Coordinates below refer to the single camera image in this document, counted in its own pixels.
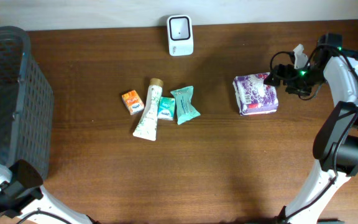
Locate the teal wet wipes pack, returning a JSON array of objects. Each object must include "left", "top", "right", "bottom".
[{"left": 170, "top": 86, "right": 201, "bottom": 125}]

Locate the purple red tissue pack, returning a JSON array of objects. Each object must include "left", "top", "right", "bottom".
[{"left": 232, "top": 72, "right": 278, "bottom": 116}]

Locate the orange pocket tissue pack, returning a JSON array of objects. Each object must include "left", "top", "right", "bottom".
[{"left": 121, "top": 90, "right": 144, "bottom": 115}]

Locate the teal pocket tissue pack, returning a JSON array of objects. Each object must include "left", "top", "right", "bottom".
[{"left": 157, "top": 97, "right": 175, "bottom": 121}]

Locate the white barcode scanner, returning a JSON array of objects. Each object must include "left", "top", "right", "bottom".
[{"left": 167, "top": 15, "right": 194, "bottom": 57}]

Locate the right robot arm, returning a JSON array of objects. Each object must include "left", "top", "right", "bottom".
[{"left": 264, "top": 33, "right": 358, "bottom": 223}]

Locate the white bamboo print tube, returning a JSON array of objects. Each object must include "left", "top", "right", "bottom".
[{"left": 132, "top": 78, "right": 163, "bottom": 141}]

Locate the grey plastic mesh basket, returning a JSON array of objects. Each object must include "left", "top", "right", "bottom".
[{"left": 0, "top": 26, "right": 54, "bottom": 179}]

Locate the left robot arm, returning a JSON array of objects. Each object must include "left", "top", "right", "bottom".
[{"left": 0, "top": 160, "right": 97, "bottom": 224}]

